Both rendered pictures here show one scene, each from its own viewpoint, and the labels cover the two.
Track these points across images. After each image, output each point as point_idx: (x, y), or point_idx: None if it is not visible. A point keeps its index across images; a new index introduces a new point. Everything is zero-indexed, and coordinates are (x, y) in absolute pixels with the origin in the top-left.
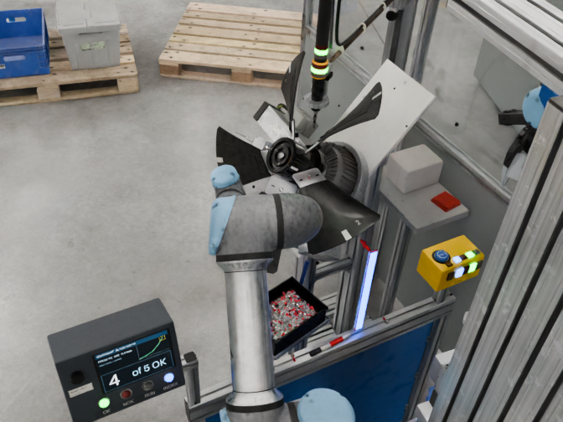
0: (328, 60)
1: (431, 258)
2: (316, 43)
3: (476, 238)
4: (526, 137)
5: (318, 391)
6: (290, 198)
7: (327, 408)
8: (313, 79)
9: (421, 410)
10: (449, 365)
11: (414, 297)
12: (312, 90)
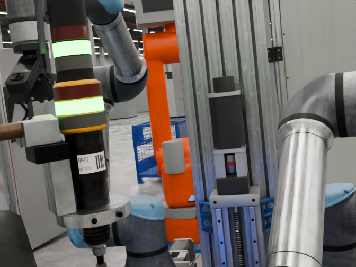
0: (11, 123)
1: None
2: (86, 22)
3: None
4: (50, 78)
5: (332, 192)
6: (324, 74)
7: (330, 188)
8: (103, 135)
9: (257, 192)
10: (269, 83)
11: None
12: (107, 168)
